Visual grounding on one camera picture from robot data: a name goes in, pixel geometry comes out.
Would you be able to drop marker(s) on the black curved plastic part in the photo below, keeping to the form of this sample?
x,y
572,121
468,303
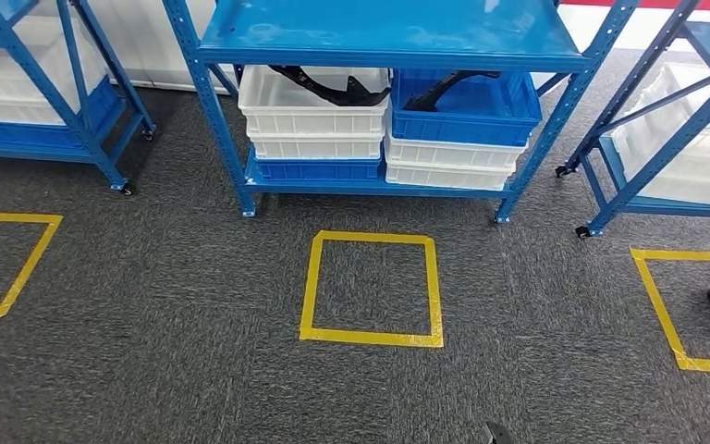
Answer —
x,y
343,95
434,98

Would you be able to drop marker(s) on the blue metal shelf cart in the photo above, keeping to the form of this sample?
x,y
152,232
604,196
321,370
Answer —
x,y
392,30
667,150
49,92

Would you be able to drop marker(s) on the blue plastic crate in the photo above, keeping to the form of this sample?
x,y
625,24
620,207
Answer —
x,y
465,125
318,170
0,133

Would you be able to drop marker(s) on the yellow floor tape square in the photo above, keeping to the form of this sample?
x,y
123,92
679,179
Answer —
x,y
370,338

